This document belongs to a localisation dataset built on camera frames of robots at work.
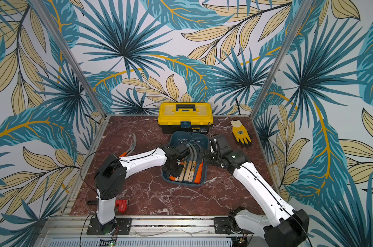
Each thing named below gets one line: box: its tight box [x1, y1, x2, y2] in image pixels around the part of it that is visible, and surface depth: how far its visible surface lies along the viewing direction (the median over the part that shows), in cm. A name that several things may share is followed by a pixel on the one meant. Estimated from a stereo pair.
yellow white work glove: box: [230, 119, 252, 144], surface depth 112 cm
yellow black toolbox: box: [157, 102, 214, 135], surface depth 100 cm
